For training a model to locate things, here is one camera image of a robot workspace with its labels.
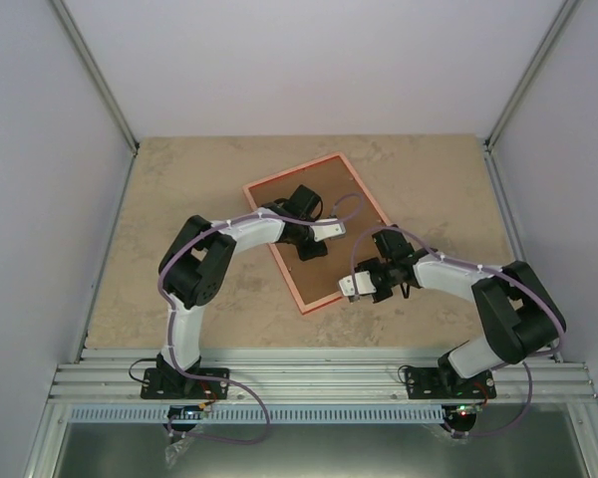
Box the red wooden picture frame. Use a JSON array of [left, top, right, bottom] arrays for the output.
[[242, 152, 393, 317]]

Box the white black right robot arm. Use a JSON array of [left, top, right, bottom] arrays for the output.
[[340, 225, 566, 397]]

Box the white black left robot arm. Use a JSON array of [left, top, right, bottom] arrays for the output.
[[142, 185, 344, 398]]

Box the clear plastic bag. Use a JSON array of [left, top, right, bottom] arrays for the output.
[[164, 435, 191, 470]]

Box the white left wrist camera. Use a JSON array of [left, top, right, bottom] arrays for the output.
[[310, 219, 346, 242]]

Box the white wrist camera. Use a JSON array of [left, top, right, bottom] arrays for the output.
[[338, 271, 377, 303], [310, 219, 346, 242]]

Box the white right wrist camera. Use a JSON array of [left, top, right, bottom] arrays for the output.
[[338, 271, 377, 303]]

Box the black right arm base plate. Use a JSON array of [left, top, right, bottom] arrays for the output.
[[399, 365, 497, 400]]

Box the grey slotted cable duct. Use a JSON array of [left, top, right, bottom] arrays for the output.
[[68, 404, 445, 425]]

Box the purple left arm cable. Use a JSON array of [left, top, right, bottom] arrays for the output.
[[158, 192, 273, 444]]

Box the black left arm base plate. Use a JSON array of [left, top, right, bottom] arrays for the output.
[[140, 367, 230, 401]]

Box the aluminium rail platform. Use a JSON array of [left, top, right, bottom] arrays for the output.
[[49, 348, 598, 404]]

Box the aluminium corner post right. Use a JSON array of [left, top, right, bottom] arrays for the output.
[[482, 0, 583, 153]]

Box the aluminium corner post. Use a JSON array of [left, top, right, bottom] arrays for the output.
[[482, 0, 583, 153], [48, 0, 140, 155]]

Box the aluminium corner post left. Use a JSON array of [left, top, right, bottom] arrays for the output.
[[48, 0, 140, 155]]

